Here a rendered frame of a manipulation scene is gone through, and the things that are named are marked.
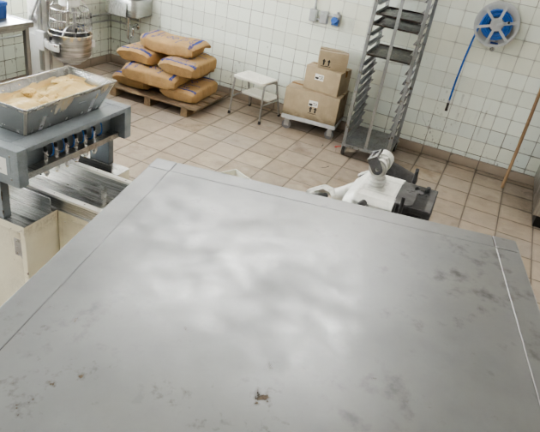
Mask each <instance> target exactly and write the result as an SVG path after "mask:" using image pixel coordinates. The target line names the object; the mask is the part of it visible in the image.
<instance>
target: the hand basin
mask: <svg viewBox="0 0 540 432"><path fill-rule="evenodd" d="M105 10H106V11H107V12H108V13H110V14H114V15H120V16H122V17H127V20H126V23H127V28H126V37H127V39H128V40H132V39H133V38H134V36H135V30H139V25H138V24H137V23H135V24H134V26H132V28H131V31H130V32H131V36H129V27H131V22H130V19H139V20H138V22H141V18H145V17H150V16H151V15H152V10H153V0H105Z"/></svg>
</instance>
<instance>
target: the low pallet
mask: <svg viewBox="0 0 540 432"><path fill-rule="evenodd" d="M126 92H128V93H133V94H136V95H139V96H142V97H144V105H147V106H152V105H155V104H158V103H159V102H163V103H166V104H169V105H174V106H178V107H181V110H180V116H182V117H188V116H190V115H192V114H194V113H196V112H198V111H199V110H201V109H203V108H205V107H207V106H209V105H211V104H213V103H214V102H216V101H218V100H220V99H222V98H224V97H225V96H227V95H229V94H228V93H226V92H222V91H220V90H217V91H216V93H213V94H211V95H210V96H208V97H206V98H204V99H202V100H201V101H199V102H197V103H195V104H192V103H186V102H182V101H179V100H175V99H170V98H168V97H166V96H164V94H162V92H160V90H159V88H158V87H153V88H150V89H148V90H145V89H140V88H135V87H130V86H127V85H124V84H122V83H120V82H118V81H117V82H116V83H115V84H114V86H113V87H112V89H111V90H110V95H113V96H118V95H120V94H123V93H126ZM221 97H222V98H221Z"/></svg>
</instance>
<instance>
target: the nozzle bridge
mask: <svg viewBox="0 0 540 432"><path fill-rule="evenodd" d="M100 123H102V127H103V130H102V134H101V135H98V136H96V141H93V140H92V139H91V140H87V144H86V145H84V144H83V142H82V135H83V134H82V130H86V131H87V137H88V138H91V137H92V128H91V127H92V126H95V130H96V134H100V132H101V125H100ZM130 126H131V106H129V105H125V104H122V103H119V102H116V101H113V100H110V99H105V100H104V101H103V103H102V105H101V106H100V108H98V109H96V110H93V111H90V112H87V113H85V114H82V115H80V116H78V117H74V118H71V119H69V120H67V121H64V122H61V123H58V124H55V125H53V126H50V127H49V128H46V129H42V130H40V131H37V132H35V133H32V134H30V135H26V136H24V135H20V134H17V133H15V132H13V131H10V130H7V129H3V128H0V218H1V219H6V218H8V217H10V216H11V209H10V200H9V185H11V186H14V187H16V188H18V189H22V188H24V187H26V186H28V185H29V179H30V178H32V177H36V176H38V175H39V174H41V173H43V172H45V171H48V170H50V169H52V168H54V167H56V166H58V165H61V164H63V163H65V162H67V161H69V160H71V159H74V158H76V157H78V156H80V155H82V154H84V153H86V152H89V151H90V159H95V160H98V161H100V162H102V163H105V164H108V165H110V164H112V163H113V140H115V139H116V138H118V137H121V138H124V139H126V138H128V137H130ZM74 134H77V138H78V141H79V142H82V143H81V144H78V148H77V149H74V147H72V148H69V152H68V153H65V152H61V153H59V154H58V155H59V157H58V158H55V157H54V155H53V156H52V157H50V158H49V157H48V160H49V161H48V162H46V163H45V162H44V161H43V151H44V150H43V147H47V151H48V154H49V155H52V142H53V144H54V142H57V146H58V150H60V151H62V150H63V140H62V138H63V139H64V138H67V139H68V143H69V146H73V136H72V135H74ZM94 148H97V152H96V153H93V152H92V150H93V149H94Z"/></svg>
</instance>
